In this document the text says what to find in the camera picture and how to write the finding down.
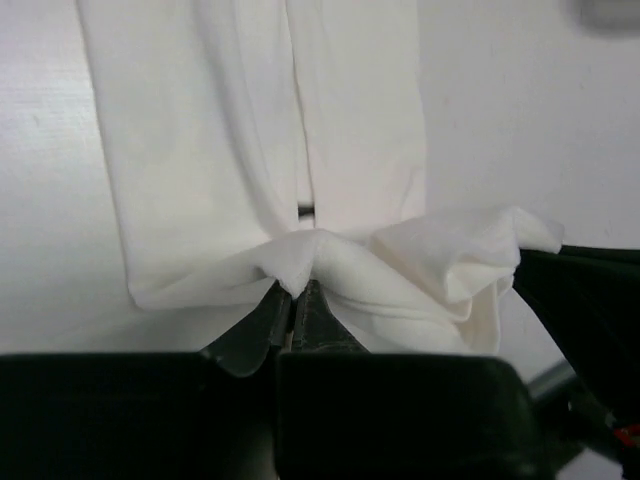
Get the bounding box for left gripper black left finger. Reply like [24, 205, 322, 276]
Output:
[1, 286, 292, 479]

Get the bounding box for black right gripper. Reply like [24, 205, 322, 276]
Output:
[514, 246, 639, 470]

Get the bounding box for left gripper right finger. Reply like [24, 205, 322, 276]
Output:
[275, 282, 554, 479]

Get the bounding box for white t-shirt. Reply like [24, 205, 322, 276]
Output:
[78, 1, 562, 354]

